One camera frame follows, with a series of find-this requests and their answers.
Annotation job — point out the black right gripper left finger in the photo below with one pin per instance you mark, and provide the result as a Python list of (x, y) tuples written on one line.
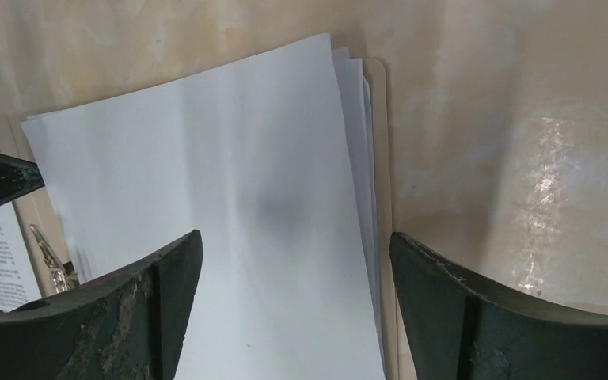
[(128, 324)]

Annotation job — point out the metal folder clip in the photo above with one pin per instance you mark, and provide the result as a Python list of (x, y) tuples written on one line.
[(63, 276)]

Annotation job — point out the white paper sheet stack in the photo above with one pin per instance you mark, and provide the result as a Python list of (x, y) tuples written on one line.
[(270, 159)]

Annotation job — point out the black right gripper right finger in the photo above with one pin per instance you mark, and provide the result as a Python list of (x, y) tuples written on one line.
[(464, 325)]

